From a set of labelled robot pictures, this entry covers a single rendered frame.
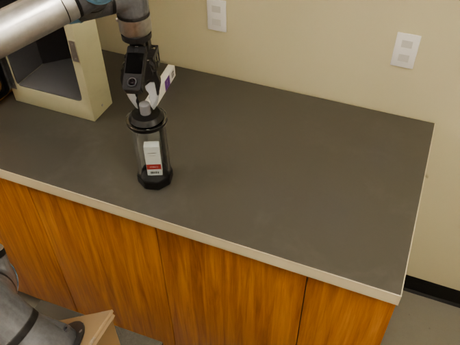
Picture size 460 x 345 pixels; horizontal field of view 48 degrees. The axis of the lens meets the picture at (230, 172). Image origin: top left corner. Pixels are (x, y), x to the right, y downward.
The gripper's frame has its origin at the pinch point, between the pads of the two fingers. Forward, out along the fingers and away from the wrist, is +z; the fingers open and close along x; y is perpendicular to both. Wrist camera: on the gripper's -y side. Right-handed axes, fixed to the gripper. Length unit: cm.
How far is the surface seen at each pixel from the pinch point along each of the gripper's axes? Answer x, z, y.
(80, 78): 27.2, 9.3, 24.0
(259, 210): -31.0, 26.1, -9.3
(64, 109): 37, 24, 27
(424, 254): -98, 94, 35
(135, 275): 9, 64, -9
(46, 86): 43, 18, 31
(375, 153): -65, 26, 18
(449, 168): -95, 46, 35
